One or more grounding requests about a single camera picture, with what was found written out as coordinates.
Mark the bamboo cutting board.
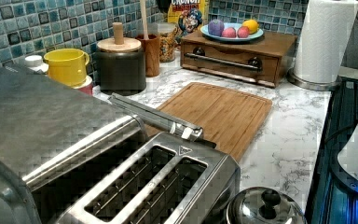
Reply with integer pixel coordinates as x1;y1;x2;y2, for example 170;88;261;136
158;82;272;161

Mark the stainless steel two-slot toaster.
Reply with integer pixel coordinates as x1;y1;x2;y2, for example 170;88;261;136
55;133;240;224

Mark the brown wooden utensil holder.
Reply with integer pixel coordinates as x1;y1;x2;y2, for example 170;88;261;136
136;35;160;77

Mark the black canister wooden lid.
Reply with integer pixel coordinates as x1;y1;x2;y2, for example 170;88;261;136
94;22;146;95

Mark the glass jar of cereal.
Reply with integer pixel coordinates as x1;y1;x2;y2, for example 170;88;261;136
154;22;177;63

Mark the light blue plate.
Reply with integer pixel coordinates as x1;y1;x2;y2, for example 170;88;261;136
200;22;264;42

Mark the purple toy fruit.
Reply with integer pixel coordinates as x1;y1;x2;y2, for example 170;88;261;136
208;19;225;36

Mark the red toy apple left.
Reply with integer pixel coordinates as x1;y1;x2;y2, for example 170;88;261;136
221;27;237;38

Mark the red toy apple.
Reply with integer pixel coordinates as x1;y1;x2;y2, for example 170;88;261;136
221;27;237;38
237;26;250;38

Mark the wooden drawer box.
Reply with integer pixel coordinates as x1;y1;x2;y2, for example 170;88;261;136
180;31;297;88

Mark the red jar white lid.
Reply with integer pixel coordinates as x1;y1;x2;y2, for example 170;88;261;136
75;76;93;95

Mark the yellow cereal box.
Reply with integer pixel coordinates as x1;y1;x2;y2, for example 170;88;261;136
168;0;209;44

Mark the red toy apple right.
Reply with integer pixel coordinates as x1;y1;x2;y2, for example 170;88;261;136
237;26;250;38

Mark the yellow toy lemon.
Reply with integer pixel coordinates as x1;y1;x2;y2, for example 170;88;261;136
242;20;259;34

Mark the steel paper towel holder base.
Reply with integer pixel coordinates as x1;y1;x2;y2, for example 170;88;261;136
286;68;342;91

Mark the yellow mug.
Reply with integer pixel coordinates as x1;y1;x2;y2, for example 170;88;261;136
44;49;90;87

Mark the steel pot lid black knob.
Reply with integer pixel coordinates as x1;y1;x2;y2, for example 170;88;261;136
225;187;308;224

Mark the white bottle cap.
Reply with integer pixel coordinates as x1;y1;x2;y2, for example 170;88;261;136
24;55;48;74

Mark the white paper towel roll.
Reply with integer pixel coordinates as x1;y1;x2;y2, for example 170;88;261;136
294;0;358;84

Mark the wooden spoon handle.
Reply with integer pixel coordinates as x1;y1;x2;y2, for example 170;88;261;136
140;0;149;40

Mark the black cable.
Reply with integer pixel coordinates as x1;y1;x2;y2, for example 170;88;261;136
324;123;357;146

